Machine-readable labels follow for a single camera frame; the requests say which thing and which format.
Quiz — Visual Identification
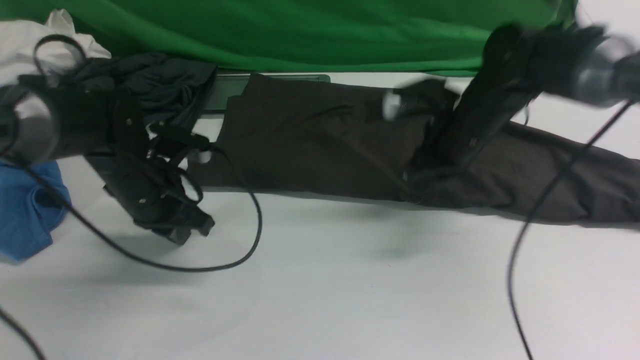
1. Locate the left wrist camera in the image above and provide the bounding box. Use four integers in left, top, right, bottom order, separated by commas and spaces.
187, 149, 213, 165

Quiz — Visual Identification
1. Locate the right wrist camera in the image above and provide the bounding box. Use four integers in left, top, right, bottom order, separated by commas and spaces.
381, 88, 417, 122

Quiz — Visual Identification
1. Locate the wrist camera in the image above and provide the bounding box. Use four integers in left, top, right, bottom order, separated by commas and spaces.
187, 149, 213, 165
381, 88, 417, 122

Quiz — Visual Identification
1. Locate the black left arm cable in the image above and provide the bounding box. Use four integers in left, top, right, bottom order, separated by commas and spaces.
0, 34, 88, 360

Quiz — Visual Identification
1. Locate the dark teal crumpled shirt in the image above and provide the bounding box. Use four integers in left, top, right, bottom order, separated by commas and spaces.
60, 53, 218, 130

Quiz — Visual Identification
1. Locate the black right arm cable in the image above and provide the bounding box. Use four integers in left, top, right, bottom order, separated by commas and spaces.
507, 97, 640, 360

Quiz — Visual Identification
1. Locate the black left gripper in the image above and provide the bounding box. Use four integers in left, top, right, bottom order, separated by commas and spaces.
85, 96, 215, 246

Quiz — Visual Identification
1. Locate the white crumpled shirt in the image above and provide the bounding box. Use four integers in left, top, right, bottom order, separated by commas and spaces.
0, 9, 112, 86

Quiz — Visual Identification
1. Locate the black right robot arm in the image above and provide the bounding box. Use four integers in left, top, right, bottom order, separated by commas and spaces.
410, 23, 639, 170

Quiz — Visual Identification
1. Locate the blue crumpled shirt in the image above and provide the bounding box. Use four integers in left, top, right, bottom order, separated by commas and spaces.
0, 161, 67, 263

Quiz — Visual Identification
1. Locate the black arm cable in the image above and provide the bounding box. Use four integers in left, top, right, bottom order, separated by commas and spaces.
0, 34, 88, 360
507, 97, 640, 360

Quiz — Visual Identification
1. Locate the black left camera cable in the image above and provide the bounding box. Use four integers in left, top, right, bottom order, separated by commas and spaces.
0, 150, 263, 273

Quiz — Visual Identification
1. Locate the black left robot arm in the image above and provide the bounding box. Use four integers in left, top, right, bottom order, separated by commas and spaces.
1, 75, 215, 245

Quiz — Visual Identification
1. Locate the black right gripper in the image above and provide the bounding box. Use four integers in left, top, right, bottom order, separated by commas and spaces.
400, 23, 540, 168

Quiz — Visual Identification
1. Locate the green backdrop cloth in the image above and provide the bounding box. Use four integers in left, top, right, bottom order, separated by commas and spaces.
1, 0, 578, 77

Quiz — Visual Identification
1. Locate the dark gray long-sleeved shirt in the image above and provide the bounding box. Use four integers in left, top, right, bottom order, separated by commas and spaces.
187, 72, 640, 226

